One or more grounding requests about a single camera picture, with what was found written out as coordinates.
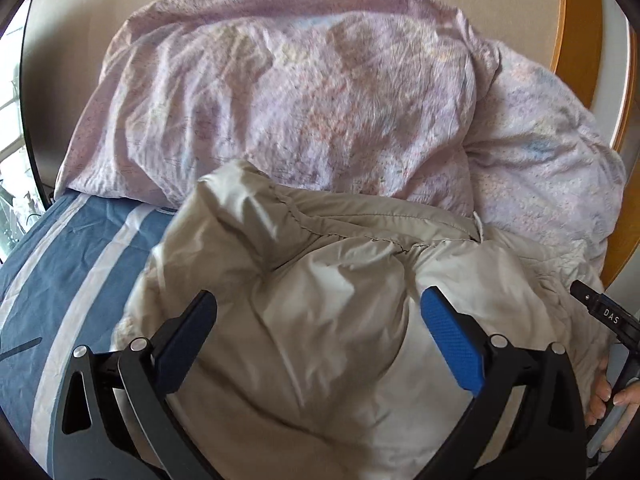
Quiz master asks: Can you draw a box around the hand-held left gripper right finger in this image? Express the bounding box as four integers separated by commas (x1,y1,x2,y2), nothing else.
415,285,588,480

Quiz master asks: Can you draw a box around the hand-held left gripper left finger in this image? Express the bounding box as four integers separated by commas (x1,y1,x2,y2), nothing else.
52,289,218,480

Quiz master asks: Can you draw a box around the beige quilted down jacket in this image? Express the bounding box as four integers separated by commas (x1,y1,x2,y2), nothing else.
112,160,613,480

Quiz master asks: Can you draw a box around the person's right hand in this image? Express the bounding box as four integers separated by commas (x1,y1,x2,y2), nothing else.
584,352,640,458

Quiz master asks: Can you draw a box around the blue striped bed sheet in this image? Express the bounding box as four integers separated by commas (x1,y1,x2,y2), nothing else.
0,190,181,480

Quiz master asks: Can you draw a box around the pink floral duvet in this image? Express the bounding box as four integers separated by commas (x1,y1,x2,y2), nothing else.
55,0,628,281

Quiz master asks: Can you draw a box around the window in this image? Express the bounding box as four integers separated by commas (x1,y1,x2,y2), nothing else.
0,0,53,261

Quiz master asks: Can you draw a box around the wooden door frame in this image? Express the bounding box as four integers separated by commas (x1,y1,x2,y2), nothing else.
550,0,638,286

